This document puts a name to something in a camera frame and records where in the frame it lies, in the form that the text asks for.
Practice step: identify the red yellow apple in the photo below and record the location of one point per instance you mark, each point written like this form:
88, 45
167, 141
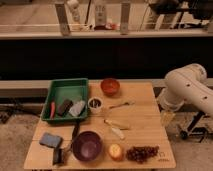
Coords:
115, 152

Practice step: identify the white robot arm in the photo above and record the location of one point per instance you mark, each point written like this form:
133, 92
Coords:
186, 84

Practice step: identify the green plastic tray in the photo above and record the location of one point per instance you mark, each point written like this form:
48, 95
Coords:
60, 93

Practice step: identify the red bowl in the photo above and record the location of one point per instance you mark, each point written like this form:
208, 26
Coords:
110, 86

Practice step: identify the white cup with dark contents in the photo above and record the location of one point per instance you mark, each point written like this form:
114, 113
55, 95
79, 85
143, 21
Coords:
95, 105

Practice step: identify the metal fork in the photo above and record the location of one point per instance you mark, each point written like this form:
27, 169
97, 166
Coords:
122, 104

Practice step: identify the grey cloth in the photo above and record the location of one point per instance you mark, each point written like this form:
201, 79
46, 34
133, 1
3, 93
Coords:
77, 108

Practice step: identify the wooden stick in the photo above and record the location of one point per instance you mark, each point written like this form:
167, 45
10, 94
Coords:
117, 124

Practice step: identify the dark brown block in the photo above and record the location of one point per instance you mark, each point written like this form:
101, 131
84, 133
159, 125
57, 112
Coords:
64, 107

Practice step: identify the red carrot-like item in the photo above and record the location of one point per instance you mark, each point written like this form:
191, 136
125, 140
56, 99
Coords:
52, 110

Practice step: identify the purple bowl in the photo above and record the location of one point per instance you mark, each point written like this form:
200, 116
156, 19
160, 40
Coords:
87, 146

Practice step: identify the bunch of dark grapes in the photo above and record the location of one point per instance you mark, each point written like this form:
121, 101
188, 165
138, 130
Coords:
141, 154

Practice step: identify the blue sponge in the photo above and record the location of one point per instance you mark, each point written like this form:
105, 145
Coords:
49, 140

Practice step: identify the black clip tool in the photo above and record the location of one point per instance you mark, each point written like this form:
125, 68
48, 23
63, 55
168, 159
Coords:
58, 156

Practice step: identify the black tripod stand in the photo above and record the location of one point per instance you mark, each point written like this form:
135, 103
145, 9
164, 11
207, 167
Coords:
193, 131

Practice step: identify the black handled utensil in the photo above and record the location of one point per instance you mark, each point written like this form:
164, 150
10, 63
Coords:
74, 134

